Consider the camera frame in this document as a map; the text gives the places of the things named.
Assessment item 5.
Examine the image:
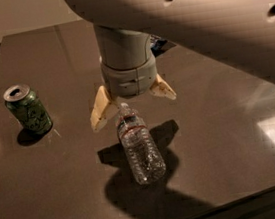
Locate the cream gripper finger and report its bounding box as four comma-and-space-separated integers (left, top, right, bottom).
149, 74, 177, 100
90, 86, 119, 132

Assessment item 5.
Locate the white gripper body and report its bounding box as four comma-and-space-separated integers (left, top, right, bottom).
100, 52, 157, 98

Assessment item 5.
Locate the clear plastic water bottle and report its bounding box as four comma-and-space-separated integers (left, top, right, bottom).
116, 102, 166, 185

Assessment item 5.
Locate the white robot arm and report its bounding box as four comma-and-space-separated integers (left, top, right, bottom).
65, 0, 275, 131

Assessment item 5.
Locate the blue chips bag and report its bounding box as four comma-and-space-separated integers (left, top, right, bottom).
150, 35, 168, 54

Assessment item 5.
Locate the green soda can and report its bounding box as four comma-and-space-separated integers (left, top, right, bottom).
3, 84, 53, 136

